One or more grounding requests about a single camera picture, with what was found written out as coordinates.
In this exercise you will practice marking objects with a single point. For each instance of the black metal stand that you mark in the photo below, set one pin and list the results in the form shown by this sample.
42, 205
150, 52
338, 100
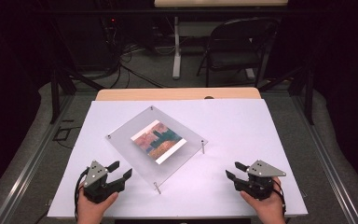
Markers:
307, 93
56, 93

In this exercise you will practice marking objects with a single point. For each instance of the wooden table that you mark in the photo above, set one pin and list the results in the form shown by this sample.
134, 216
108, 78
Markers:
174, 94

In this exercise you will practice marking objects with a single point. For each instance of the clear acrylic photo frame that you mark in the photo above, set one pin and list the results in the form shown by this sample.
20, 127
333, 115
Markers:
127, 133

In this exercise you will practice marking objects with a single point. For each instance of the person's right hand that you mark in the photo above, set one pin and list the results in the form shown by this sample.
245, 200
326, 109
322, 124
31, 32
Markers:
268, 207

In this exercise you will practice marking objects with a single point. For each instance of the aluminium rail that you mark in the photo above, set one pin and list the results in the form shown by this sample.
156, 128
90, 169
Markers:
326, 161
28, 161

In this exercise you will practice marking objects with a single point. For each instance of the dark computer tower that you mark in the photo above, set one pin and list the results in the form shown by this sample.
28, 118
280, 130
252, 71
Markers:
110, 40

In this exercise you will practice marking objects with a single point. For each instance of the colourful photo print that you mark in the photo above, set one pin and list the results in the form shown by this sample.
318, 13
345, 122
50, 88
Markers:
158, 141

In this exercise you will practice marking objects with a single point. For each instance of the white-legged background table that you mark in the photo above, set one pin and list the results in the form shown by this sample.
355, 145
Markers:
176, 46

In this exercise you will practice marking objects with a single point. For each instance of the white table board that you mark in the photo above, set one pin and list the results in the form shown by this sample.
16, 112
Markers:
236, 133

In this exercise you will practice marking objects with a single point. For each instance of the black folding chair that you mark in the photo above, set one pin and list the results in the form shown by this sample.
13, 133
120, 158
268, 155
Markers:
233, 53

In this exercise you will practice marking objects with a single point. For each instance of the person's left hand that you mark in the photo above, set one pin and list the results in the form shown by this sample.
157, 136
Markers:
91, 208

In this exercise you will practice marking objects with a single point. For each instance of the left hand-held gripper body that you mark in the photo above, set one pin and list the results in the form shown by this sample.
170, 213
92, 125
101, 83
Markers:
95, 182

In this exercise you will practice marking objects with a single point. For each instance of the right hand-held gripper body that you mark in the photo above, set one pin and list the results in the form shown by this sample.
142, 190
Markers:
259, 183

